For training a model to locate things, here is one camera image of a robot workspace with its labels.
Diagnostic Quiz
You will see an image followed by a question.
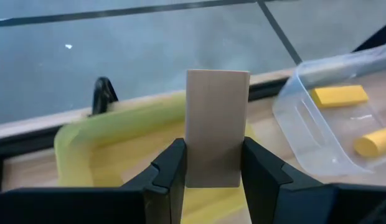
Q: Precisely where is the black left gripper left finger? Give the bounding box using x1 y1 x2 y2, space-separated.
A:
121 138 187 224

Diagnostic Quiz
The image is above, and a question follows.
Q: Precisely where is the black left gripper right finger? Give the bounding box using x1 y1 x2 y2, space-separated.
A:
242 136 334 224

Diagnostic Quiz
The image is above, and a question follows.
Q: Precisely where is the natural wood long block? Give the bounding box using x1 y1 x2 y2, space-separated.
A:
184 68 251 189

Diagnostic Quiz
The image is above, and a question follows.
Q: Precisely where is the yellow long block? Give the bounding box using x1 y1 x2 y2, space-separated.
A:
309 84 370 109

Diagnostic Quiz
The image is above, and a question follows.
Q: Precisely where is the yellow cylinder block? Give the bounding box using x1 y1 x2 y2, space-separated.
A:
354 126 386 158

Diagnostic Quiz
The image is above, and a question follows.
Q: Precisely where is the clear plastic bin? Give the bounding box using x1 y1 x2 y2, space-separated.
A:
271 40 386 177

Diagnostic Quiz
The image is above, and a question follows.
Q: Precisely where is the yellow translucent plastic bin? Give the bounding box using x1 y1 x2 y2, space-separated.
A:
53 90 259 224

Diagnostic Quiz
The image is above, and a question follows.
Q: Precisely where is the black edge clamp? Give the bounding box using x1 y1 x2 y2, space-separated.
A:
92 77 119 116

